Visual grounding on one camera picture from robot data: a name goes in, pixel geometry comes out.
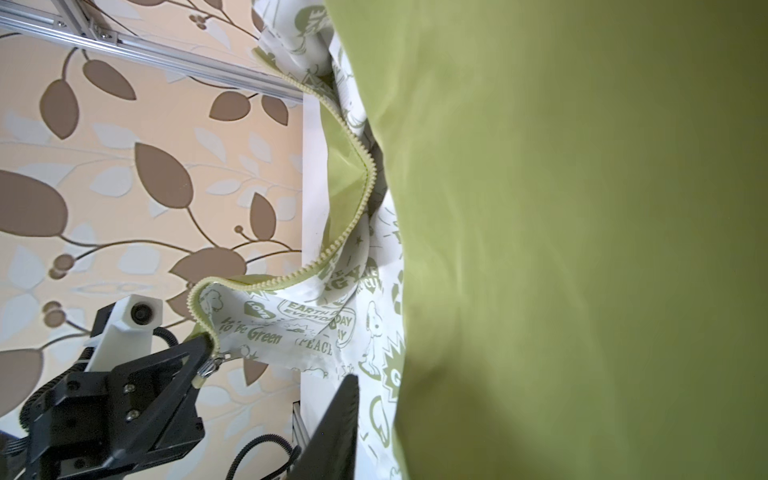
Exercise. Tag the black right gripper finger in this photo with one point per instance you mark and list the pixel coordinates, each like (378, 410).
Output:
(331, 452)

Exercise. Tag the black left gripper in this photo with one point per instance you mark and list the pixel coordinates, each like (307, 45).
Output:
(107, 425)

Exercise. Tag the green zip-up hooded jacket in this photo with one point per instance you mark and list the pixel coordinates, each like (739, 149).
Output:
(567, 276)

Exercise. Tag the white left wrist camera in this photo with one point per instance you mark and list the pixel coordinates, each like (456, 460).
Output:
(127, 334)

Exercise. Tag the aluminium frame strut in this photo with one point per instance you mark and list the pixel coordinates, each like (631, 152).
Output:
(69, 26)

